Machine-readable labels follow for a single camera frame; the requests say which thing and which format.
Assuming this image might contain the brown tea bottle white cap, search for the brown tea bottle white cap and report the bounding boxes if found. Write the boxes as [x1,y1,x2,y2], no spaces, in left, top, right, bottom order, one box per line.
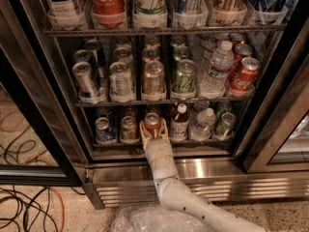
[169,103,188,142]

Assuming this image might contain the red coke can shelf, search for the red coke can shelf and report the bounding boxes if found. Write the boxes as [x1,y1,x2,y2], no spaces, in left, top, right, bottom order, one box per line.
[144,112,161,138]
[229,57,261,98]

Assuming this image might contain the green can shelf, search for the green can shelf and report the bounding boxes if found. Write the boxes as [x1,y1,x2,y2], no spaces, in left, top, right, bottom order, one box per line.
[171,59,196,100]
[213,112,237,140]

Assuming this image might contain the green can middle shelf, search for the green can middle shelf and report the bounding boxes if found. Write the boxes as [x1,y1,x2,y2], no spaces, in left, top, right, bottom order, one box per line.
[171,59,196,100]

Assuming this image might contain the green white bottle top shelf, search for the green white bottle top shelf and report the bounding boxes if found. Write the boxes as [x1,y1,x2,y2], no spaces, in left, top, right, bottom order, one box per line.
[134,0,166,28]

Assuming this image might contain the red coke can behind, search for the red coke can behind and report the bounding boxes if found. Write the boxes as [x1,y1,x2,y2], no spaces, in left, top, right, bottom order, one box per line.
[147,104,161,115]

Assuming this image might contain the green can bottom shelf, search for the green can bottom shelf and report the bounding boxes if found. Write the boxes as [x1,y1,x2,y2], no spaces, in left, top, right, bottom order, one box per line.
[213,112,237,140]

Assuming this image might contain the glass fridge door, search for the glass fridge door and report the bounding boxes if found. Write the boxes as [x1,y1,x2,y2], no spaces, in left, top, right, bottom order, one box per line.
[243,58,309,173]
[0,52,82,187]

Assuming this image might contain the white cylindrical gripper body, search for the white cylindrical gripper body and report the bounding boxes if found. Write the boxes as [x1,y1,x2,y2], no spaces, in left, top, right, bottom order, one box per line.
[144,138,179,180]

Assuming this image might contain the copper can middle shelf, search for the copper can middle shelf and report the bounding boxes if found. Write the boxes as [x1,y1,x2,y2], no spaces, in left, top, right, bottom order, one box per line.
[142,61,166,101]

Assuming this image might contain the clear plastic bag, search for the clear plastic bag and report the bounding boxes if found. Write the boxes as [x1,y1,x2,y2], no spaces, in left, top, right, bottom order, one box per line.
[111,204,210,232]

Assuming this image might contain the silver blue can middle shelf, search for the silver blue can middle shelf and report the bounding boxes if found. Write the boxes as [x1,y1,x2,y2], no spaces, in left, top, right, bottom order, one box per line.
[72,62,100,104]

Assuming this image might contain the orange cable on floor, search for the orange cable on floor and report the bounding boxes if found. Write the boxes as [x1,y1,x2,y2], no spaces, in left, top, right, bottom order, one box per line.
[47,187,66,232]

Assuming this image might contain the clear water bottle bottom shelf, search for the clear water bottle bottom shelf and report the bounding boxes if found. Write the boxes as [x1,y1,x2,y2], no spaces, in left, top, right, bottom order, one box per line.
[189,108,216,141]

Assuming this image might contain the glass fridge door left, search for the glass fridge door left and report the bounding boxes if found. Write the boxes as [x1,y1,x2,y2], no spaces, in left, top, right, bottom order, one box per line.
[0,52,82,187]

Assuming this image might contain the white tea carton top shelf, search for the white tea carton top shelf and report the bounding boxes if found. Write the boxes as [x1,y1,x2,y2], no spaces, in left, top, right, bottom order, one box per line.
[46,0,86,30]

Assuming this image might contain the black cables on floor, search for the black cables on floor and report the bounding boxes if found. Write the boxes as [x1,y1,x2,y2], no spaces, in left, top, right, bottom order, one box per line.
[0,186,61,232]

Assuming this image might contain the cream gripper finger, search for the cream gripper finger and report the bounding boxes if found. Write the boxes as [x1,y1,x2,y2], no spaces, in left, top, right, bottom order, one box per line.
[139,121,152,149]
[159,117,169,139]

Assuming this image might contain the red coke can middle shelf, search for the red coke can middle shelf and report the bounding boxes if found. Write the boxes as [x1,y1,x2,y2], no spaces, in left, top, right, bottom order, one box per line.
[229,57,261,98]

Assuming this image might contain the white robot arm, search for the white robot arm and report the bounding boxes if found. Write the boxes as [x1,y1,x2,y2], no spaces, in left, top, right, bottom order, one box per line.
[139,119,270,232]

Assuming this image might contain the red coke can bottom shelf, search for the red coke can bottom shelf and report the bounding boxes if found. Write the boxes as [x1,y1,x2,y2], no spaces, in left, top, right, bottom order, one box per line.
[144,112,161,138]

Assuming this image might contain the blue can bottom shelf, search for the blue can bottom shelf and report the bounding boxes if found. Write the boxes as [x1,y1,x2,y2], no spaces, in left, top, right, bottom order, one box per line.
[95,117,116,144]

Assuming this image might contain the clear water bottle shelf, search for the clear water bottle shelf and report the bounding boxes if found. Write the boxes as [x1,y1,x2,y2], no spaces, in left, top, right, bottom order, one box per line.
[189,108,216,141]
[200,41,234,99]

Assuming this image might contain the gold can bottom shelf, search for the gold can bottom shelf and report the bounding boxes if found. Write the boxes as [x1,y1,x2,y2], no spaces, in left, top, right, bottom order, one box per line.
[121,116,138,142]

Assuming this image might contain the glass fridge door right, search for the glass fridge door right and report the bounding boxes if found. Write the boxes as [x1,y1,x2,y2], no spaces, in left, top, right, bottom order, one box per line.
[243,58,309,173]

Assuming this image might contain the white silver can middle shelf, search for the white silver can middle shelf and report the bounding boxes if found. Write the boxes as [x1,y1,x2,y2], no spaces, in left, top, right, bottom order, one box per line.
[109,62,135,102]

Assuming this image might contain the stainless steel fridge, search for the stainless steel fridge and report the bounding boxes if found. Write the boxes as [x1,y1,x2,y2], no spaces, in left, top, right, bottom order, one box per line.
[0,0,308,209]

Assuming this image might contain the large coke bottle top shelf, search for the large coke bottle top shelf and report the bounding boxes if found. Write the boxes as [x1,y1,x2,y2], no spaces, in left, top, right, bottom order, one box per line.
[93,0,125,28]

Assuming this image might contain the clear water bottle middle shelf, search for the clear water bottle middle shelf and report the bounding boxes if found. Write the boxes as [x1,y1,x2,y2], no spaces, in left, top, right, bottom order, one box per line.
[200,41,234,99]

